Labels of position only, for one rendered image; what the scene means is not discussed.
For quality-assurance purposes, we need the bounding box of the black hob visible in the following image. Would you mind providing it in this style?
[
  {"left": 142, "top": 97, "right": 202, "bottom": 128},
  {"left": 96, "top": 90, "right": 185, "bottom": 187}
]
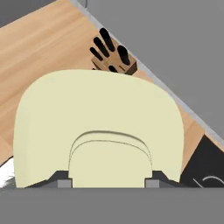
[{"left": 178, "top": 134, "right": 224, "bottom": 189}]

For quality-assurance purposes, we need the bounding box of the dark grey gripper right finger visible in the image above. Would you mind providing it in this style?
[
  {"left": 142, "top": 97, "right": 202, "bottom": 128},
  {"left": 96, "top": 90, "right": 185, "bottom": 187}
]
[{"left": 144, "top": 170, "right": 188, "bottom": 189}]

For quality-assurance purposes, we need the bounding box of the cream blender lid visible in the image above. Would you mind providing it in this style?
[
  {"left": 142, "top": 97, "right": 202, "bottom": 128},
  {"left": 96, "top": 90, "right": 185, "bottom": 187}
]
[{"left": 12, "top": 68, "right": 186, "bottom": 189}]

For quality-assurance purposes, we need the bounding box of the wooden knife block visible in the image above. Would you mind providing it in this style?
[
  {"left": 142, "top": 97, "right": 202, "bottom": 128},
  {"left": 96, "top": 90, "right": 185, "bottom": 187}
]
[{"left": 90, "top": 43, "right": 138, "bottom": 76}]

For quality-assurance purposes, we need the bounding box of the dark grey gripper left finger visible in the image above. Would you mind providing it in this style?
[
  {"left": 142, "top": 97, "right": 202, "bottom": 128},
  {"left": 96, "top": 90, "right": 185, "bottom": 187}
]
[{"left": 28, "top": 170, "right": 73, "bottom": 189}]

